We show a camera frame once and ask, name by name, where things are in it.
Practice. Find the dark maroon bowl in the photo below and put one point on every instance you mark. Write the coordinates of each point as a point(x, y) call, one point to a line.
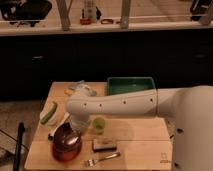
point(66, 138)

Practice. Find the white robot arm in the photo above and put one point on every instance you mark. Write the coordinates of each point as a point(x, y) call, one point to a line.
point(191, 108)

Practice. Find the green plastic tray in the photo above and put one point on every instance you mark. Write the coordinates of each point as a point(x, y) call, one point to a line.
point(119, 85)

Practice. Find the blue sponge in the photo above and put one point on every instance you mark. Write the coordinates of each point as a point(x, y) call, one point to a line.
point(91, 93)

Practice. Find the blue grey cloth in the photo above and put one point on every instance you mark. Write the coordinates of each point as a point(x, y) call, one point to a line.
point(79, 86)

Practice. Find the yellow corn toy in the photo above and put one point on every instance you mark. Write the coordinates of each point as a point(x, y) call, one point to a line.
point(69, 92)

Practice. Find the wooden block with black base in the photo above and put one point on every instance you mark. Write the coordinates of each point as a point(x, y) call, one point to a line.
point(103, 145)

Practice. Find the red round object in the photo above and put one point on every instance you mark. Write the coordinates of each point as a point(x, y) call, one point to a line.
point(84, 21)

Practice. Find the green cucumber toy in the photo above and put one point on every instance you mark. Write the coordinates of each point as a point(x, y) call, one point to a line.
point(46, 116)

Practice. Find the white bottle on shelf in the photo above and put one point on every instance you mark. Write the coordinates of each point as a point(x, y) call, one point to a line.
point(90, 10)

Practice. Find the silver fork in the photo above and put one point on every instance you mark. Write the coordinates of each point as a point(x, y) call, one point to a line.
point(92, 162)

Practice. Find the orange bowl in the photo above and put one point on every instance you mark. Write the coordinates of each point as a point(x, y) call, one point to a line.
point(66, 151)

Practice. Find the black pole stand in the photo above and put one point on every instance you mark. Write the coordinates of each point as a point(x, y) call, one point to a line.
point(17, 158)

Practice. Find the black office chair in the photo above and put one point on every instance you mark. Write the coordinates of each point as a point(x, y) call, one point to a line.
point(29, 12)

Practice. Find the brown ring object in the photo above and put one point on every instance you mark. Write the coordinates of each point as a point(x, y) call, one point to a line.
point(107, 21)

